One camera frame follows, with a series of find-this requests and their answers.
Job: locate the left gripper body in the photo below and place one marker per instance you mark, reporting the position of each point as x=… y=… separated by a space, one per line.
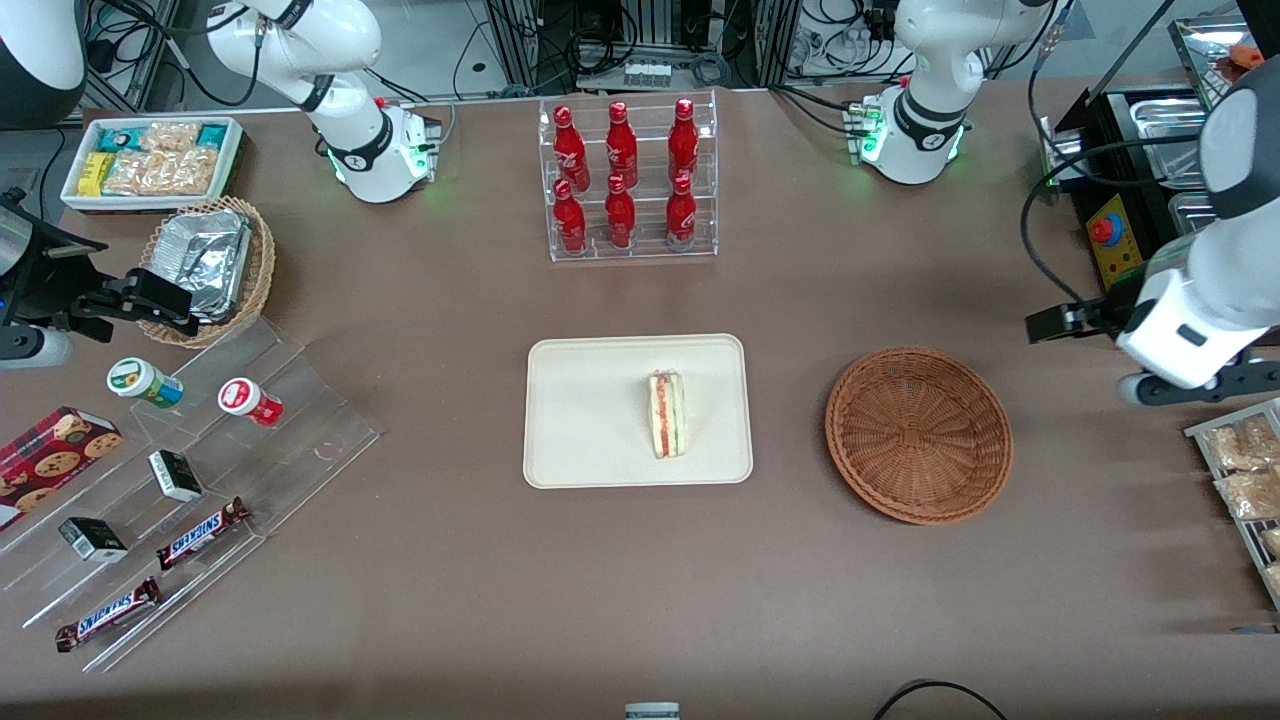
x=1098 y=317

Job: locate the triangular sandwich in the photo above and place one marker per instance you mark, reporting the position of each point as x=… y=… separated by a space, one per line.
x=667 y=415

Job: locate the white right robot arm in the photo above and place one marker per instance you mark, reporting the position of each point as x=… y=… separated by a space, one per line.
x=350 y=150

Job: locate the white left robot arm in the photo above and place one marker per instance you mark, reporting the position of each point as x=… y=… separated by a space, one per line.
x=1230 y=270

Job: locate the light tan wicker basket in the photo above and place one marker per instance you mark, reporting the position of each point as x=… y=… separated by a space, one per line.
x=262 y=270

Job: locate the brown wicker basket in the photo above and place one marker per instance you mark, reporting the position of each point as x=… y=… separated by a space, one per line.
x=920 y=440

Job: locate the cream plastic tray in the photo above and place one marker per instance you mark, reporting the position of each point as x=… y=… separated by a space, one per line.
x=580 y=410

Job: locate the silver foil package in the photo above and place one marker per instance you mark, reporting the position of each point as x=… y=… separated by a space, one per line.
x=200 y=260

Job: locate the green lidded snack cup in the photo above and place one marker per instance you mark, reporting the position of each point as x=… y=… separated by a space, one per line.
x=135 y=378

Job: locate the red lidded snack cup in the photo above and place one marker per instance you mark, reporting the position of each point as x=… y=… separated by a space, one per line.
x=240 y=397

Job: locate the white plastic snack bin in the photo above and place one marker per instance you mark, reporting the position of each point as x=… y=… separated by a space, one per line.
x=70 y=198

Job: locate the clear rice cracker bag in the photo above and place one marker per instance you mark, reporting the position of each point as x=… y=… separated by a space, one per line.
x=170 y=136
x=160 y=172

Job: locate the yellow snack pack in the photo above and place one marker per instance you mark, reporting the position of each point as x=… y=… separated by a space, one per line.
x=95 y=173

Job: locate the stainless steel pan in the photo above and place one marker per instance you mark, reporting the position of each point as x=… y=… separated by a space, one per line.
x=1170 y=120
x=1190 y=212

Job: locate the small black white box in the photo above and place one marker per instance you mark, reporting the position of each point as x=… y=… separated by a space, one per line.
x=92 y=540
x=175 y=475

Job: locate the teal snack pack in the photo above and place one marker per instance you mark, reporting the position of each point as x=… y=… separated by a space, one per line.
x=212 y=135
x=120 y=138

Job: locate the clear acrylic stepped display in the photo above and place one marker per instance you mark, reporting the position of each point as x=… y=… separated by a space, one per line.
x=300 y=420

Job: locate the red chocolate cookie box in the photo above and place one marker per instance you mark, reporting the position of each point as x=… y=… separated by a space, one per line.
x=50 y=460

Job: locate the clear cracker snack bag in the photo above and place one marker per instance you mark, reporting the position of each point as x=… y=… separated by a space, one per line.
x=1250 y=495
x=1245 y=445

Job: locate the black food warmer appliance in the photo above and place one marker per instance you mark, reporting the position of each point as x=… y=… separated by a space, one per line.
x=1110 y=110

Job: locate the Snickers chocolate bar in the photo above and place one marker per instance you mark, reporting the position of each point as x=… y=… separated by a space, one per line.
x=200 y=535
x=108 y=614

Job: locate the orange sausage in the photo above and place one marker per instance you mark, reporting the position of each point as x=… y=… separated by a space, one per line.
x=1245 y=56

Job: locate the clear acrylic bottle rack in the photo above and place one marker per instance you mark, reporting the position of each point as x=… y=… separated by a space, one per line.
x=705 y=250

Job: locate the red cola bottle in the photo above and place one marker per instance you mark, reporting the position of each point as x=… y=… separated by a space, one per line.
x=620 y=215
x=568 y=150
x=570 y=220
x=621 y=145
x=681 y=212
x=683 y=140

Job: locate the white power strip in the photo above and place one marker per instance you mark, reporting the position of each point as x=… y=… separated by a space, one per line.
x=647 y=73

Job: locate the small grey device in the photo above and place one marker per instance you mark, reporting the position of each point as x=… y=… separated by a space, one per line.
x=652 y=712

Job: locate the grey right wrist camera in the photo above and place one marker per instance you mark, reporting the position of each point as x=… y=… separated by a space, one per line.
x=35 y=348

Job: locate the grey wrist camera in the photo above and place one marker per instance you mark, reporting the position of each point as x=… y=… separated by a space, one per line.
x=1140 y=390
x=35 y=348

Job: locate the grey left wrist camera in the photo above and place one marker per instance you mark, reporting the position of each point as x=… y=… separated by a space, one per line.
x=1140 y=390

